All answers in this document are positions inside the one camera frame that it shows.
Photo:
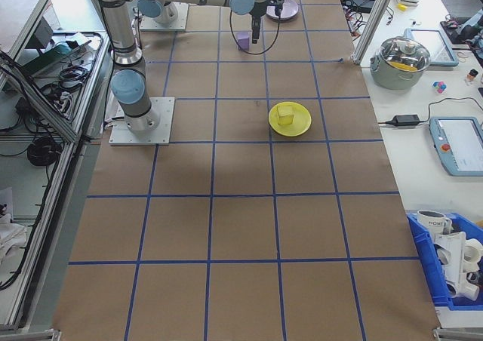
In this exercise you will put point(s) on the purple foam block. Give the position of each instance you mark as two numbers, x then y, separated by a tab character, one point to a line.
244	41

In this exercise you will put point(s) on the yellow foam block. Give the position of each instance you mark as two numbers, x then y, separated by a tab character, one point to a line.
285	116

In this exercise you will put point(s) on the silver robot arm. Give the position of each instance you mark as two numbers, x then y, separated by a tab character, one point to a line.
151	8
120	35

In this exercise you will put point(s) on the purple plate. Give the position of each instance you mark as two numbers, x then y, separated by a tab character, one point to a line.
290	11

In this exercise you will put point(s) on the yellow plate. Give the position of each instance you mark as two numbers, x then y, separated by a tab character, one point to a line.
300	124

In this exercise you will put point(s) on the large black power adapter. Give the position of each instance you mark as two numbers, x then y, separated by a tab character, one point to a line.
364	4

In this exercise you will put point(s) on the grey cooking pot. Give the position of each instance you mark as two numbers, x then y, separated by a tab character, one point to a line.
392	78

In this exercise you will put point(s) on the glass pot lid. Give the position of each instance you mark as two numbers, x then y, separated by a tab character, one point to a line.
400	52

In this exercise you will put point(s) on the small yellow block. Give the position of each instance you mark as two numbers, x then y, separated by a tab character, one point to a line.
402	7

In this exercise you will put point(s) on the yellow toy food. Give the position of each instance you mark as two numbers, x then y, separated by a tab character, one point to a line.
403	66

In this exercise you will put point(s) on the small black power adapter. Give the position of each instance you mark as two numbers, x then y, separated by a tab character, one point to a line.
407	119

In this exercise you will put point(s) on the light blue teach pendant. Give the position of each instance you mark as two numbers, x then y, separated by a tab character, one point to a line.
458	145
430	45

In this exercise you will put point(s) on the white paper sheet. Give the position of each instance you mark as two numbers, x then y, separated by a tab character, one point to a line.
77	38

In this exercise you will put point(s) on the colourful puzzle cube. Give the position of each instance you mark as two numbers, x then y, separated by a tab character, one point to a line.
439	87

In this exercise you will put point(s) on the dark green board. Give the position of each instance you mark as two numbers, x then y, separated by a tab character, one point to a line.
49	56

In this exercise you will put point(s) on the grey metal box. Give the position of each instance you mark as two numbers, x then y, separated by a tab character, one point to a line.
43	31

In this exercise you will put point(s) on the small bottle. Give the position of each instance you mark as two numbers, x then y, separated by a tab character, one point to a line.
471	77

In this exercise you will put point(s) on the white mug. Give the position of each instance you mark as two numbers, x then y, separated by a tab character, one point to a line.
430	224

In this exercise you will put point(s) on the blue plastic bin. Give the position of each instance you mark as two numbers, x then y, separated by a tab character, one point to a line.
422	250

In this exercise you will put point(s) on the white pipe fitting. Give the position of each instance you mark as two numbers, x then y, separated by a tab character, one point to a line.
473	254
469	290

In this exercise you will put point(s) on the white cloth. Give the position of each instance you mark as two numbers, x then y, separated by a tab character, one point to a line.
11	239

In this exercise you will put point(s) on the aluminium profile bar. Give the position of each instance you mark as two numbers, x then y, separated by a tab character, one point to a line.
458	335
30	334

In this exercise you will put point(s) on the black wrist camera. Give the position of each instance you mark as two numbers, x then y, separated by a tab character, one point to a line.
277	3

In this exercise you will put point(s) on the white square base plate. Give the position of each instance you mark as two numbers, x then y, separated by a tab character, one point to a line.
182	16
166	129

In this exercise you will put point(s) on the aluminium profile post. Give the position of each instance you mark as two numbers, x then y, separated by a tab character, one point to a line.
373	20

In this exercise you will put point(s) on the V-shaped metal bar frame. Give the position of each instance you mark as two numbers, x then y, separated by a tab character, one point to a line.
73	133

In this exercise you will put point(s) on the white plastic bracket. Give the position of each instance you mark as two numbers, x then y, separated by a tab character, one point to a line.
454	258

